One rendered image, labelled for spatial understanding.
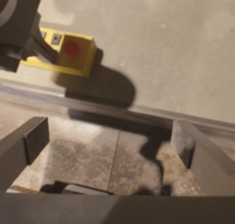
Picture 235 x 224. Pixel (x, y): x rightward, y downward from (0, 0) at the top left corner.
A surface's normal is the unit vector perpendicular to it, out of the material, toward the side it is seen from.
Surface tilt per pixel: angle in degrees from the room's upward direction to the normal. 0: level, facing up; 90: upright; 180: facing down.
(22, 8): 90
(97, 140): 0
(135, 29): 0
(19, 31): 90
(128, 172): 0
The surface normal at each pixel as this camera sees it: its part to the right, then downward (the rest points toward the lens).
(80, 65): -0.09, -0.14
